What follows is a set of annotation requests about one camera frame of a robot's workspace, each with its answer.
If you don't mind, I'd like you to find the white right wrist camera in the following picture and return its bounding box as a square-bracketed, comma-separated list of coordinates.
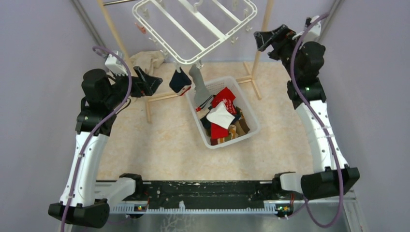
[302, 15, 322, 43]

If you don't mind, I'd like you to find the dark navy sock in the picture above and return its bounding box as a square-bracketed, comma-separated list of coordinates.
[169, 69, 192, 96]

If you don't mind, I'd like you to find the white plastic laundry basket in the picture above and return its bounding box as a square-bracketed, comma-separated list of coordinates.
[185, 76, 261, 149]

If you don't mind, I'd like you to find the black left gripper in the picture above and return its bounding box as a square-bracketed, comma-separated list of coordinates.
[104, 65, 162, 108]

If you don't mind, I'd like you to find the beige crumpled cloth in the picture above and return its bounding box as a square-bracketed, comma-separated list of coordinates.
[130, 51, 165, 75]

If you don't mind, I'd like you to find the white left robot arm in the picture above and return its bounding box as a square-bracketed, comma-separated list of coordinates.
[48, 66, 163, 231]

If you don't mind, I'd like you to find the red plain sock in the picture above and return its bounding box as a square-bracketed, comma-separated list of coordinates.
[210, 123, 229, 139]

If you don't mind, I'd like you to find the white plastic sock hanger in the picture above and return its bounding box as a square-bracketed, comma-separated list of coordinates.
[132, 0, 258, 66]

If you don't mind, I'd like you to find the white grey sock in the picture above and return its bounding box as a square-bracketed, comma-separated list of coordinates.
[189, 64, 213, 109]

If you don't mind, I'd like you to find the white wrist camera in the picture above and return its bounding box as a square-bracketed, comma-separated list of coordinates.
[302, 15, 322, 43]
[104, 54, 128, 76]

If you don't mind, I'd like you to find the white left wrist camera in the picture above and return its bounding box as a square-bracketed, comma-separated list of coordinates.
[104, 54, 128, 76]

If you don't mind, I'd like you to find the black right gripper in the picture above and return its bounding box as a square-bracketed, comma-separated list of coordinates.
[253, 25, 306, 79]

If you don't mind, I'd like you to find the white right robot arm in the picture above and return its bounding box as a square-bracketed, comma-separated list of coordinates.
[253, 25, 360, 200]

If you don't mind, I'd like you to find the white fluffy sock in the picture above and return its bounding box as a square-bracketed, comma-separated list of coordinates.
[206, 101, 235, 129]

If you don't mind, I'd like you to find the red snowflake sock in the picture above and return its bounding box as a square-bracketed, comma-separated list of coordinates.
[211, 87, 237, 115]

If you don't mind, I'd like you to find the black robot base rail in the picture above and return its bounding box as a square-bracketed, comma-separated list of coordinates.
[110, 180, 304, 218]

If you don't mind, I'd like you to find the wooden drying rack frame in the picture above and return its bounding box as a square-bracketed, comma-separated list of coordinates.
[96, 0, 275, 124]

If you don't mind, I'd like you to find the brown cloth in basket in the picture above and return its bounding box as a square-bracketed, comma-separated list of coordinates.
[237, 117, 250, 134]

